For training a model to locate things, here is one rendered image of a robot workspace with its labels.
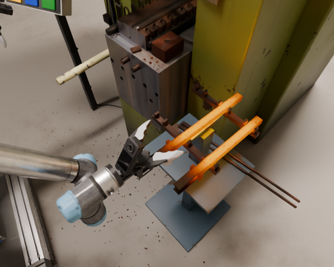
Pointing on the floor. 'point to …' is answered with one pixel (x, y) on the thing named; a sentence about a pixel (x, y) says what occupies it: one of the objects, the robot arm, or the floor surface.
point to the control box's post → (75, 58)
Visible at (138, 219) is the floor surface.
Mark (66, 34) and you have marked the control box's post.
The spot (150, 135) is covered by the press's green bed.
